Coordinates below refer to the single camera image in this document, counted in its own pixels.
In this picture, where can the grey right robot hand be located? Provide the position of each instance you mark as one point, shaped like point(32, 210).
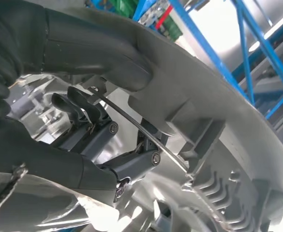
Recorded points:
point(47, 166)

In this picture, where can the blue steel shelf rack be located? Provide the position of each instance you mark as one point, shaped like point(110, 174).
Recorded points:
point(204, 43)

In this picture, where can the red floor tape line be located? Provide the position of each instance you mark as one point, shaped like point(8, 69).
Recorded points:
point(164, 16)

